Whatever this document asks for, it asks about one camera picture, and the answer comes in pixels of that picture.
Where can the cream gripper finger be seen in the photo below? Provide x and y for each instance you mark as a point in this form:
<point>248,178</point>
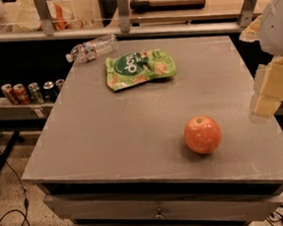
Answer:
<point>251,32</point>
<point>267,90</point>

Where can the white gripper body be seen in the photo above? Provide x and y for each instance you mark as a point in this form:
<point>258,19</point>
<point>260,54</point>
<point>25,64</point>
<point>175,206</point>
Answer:
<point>279,29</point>

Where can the red orange apple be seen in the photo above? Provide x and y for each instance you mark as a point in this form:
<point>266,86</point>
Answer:
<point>202,134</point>

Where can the green rice chip bag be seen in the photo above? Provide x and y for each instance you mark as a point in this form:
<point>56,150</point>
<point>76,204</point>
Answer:
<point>139,67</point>

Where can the orange white snack bag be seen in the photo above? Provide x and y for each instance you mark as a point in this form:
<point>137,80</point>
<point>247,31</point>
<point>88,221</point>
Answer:
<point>64,19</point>

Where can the grey cabinet with drawers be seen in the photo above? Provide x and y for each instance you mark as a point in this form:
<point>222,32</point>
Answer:
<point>98,141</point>

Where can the clear plastic water bottle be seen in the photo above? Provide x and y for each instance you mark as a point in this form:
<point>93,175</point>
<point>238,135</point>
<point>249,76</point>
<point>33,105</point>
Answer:
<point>89,51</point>

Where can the dark blue soda can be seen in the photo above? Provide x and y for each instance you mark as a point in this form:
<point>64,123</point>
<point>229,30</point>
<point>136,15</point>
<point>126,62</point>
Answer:
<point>51,90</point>

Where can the green silver soda can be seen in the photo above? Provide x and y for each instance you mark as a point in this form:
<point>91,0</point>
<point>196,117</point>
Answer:
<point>35,91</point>

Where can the upper grey drawer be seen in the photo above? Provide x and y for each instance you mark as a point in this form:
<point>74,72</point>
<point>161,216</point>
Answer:
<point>162,207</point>

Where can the red orange soda can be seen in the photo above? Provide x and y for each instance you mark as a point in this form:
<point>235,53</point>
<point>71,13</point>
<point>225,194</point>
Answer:
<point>22,94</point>

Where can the black stand leg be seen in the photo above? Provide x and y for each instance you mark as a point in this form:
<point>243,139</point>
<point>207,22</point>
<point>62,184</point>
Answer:
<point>2,160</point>

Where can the grey metal shelf rail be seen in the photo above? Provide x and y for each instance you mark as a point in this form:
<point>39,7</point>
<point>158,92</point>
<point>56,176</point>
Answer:
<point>32,111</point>

